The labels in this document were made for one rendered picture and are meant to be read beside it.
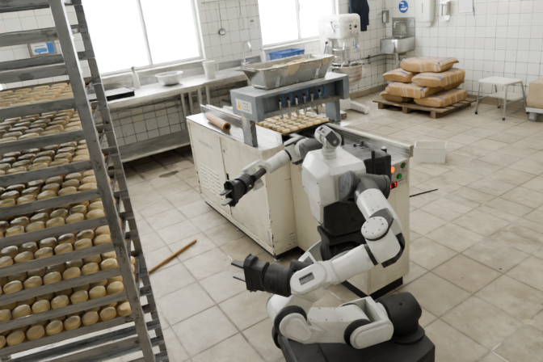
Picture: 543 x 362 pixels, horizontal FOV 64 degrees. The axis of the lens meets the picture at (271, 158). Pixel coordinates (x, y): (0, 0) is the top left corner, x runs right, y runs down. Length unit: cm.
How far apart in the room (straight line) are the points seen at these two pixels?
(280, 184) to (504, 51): 445
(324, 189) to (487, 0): 536
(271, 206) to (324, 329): 106
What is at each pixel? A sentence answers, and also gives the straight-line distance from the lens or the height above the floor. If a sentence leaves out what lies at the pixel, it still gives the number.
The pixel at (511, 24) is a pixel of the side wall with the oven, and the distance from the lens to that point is 655.
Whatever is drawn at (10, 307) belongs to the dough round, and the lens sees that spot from 170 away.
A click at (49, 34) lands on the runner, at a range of 129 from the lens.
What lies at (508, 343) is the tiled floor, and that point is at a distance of 261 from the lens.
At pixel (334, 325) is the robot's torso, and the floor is 36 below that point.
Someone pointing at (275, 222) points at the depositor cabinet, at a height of 33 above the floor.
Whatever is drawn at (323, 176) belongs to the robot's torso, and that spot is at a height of 108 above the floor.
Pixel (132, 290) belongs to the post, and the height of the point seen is 90.
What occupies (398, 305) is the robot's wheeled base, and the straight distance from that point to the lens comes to 216.
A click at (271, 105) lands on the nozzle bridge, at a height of 108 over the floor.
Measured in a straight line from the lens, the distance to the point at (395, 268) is 270.
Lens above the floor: 171
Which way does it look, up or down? 20 degrees down
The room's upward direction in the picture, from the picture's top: 7 degrees counter-clockwise
